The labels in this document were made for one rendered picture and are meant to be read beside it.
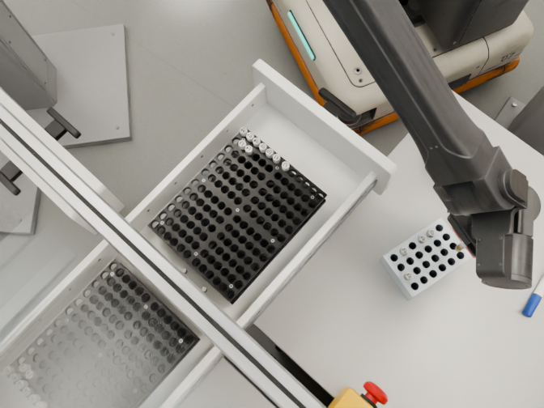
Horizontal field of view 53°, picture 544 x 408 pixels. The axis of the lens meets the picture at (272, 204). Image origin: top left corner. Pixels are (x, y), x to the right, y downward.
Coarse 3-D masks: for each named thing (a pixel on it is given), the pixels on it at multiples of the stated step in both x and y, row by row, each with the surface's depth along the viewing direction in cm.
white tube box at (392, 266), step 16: (432, 224) 93; (416, 240) 92; (432, 240) 92; (448, 240) 92; (384, 256) 92; (400, 256) 92; (416, 256) 95; (432, 256) 93; (448, 256) 92; (464, 256) 92; (400, 272) 91; (416, 272) 94; (432, 272) 93; (448, 272) 91; (400, 288) 93; (416, 288) 92
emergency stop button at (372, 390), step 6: (366, 384) 78; (372, 384) 78; (366, 390) 78; (372, 390) 77; (378, 390) 77; (366, 396) 78; (372, 396) 77; (378, 396) 76; (384, 396) 77; (384, 402) 77
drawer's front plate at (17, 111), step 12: (0, 96) 89; (12, 108) 88; (24, 120) 87; (36, 132) 87; (48, 144) 86; (60, 156) 85; (72, 156) 85; (72, 168) 84; (84, 168) 84; (84, 180) 84; (96, 180) 84; (96, 192) 83; (108, 192) 85; (120, 204) 91
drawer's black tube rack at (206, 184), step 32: (224, 160) 87; (256, 160) 90; (192, 192) 86; (224, 192) 88; (256, 192) 85; (288, 192) 85; (160, 224) 84; (192, 224) 87; (224, 224) 84; (256, 224) 84; (288, 224) 84; (192, 256) 83; (224, 256) 86; (256, 256) 82; (224, 288) 84
